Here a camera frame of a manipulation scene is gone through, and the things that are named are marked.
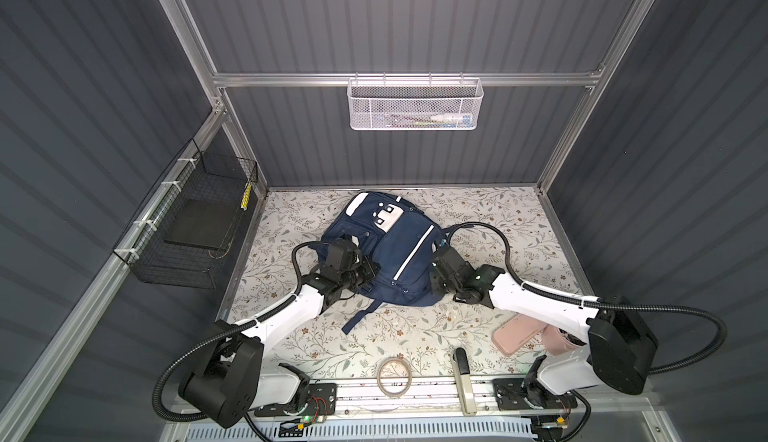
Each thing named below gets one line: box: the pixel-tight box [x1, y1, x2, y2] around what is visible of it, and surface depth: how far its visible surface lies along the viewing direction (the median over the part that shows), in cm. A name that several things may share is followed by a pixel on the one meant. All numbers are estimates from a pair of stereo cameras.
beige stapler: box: [452, 347, 477, 416], surface depth 74 cm
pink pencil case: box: [494, 313, 548, 356], surface depth 83 cm
